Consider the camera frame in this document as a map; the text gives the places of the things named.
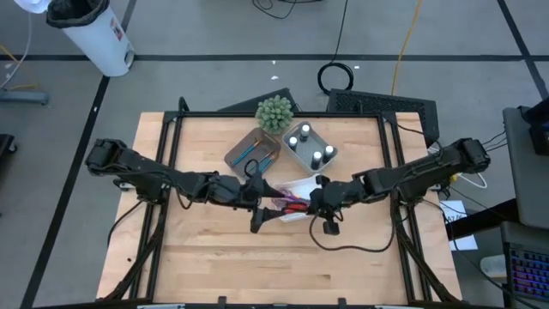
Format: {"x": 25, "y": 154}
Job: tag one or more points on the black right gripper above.
{"x": 334, "y": 195}

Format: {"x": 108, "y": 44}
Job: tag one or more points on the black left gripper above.
{"x": 244, "y": 191}

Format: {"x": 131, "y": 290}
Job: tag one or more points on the white plastic bin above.
{"x": 300, "y": 186}

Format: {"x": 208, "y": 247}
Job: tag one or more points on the green paint bottle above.
{"x": 316, "y": 158}

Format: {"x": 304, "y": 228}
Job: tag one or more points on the paint bottle white cap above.
{"x": 329, "y": 151}

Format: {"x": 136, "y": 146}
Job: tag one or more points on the small white cylinder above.
{"x": 293, "y": 143}

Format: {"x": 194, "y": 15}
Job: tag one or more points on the grey paint bottle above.
{"x": 305, "y": 131}

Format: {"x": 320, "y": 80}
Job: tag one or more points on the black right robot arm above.
{"x": 420, "y": 171}

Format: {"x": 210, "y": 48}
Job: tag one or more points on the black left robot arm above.
{"x": 141, "y": 171}

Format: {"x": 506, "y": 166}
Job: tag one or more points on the light grey plastic bin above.
{"x": 309, "y": 143}

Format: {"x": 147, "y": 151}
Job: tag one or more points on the dark translucent grey bin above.
{"x": 268, "y": 146}

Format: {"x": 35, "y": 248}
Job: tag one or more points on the artificial green plant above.
{"x": 274, "y": 113}

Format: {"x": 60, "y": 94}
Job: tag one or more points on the black table clamp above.
{"x": 222, "y": 301}
{"x": 342, "y": 302}

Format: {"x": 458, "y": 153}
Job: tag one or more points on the black curved corner clamp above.
{"x": 183, "y": 105}

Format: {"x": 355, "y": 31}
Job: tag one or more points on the silver aluminium extrusion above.
{"x": 161, "y": 306}
{"x": 399, "y": 306}

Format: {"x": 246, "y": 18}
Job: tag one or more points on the white paper sheet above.
{"x": 454, "y": 210}

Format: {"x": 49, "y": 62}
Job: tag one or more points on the backlit computer keyboard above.
{"x": 529, "y": 270}

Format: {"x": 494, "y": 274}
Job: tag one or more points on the white trash can black bag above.
{"x": 98, "y": 43}

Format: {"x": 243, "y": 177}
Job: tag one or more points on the black device on desk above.
{"x": 538, "y": 129}

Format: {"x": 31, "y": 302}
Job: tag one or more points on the grey metal floor base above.
{"x": 21, "y": 96}

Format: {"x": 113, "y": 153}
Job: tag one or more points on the black aluminium table frame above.
{"x": 343, "y": 115}

